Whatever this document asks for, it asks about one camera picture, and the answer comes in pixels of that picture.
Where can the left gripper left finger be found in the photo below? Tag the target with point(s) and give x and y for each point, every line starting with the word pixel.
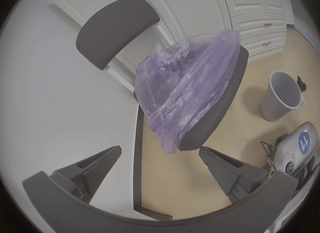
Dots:
pixel 100 169

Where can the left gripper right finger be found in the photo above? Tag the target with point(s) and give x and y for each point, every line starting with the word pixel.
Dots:
pixel 225 174

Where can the purple plastic bag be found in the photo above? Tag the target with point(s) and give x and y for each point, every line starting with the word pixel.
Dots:
pixel 185 89

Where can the white printed wrapper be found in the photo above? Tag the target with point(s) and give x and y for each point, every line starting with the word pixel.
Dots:
pixel 302 101

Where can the black plastic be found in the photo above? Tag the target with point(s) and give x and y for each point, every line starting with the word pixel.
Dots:
pixel 301 84

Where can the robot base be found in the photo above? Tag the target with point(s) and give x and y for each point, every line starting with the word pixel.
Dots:
pixel 292 151

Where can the white trash bin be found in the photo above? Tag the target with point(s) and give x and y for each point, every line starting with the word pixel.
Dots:
pixel 272 101

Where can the grey and white chair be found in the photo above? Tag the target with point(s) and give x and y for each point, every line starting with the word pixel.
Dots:
pixel 112 31

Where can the white wardrobe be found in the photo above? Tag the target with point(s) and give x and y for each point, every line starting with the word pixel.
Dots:
pixel 200 1

